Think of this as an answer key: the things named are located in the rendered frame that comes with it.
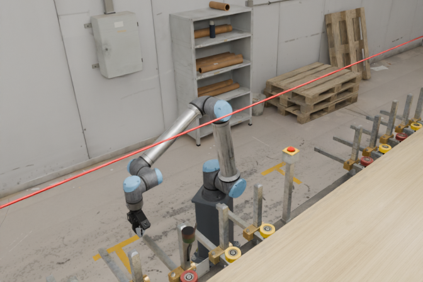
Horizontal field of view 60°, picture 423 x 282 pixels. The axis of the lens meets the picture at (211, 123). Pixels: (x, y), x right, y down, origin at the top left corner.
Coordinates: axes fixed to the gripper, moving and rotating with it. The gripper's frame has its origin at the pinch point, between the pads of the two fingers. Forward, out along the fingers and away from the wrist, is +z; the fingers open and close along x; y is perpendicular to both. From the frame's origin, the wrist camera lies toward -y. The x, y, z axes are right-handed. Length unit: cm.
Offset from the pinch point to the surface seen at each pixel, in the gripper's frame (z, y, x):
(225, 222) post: -19, -39, -29
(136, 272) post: -21.5, -38.6, 22.0
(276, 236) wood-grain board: -7, -55, -49
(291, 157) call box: -37, -40, -76
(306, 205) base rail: 13, -36, -101
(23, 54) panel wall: -56, 223, -11
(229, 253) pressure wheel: -8, -48, -23
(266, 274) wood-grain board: -7, -68, -28
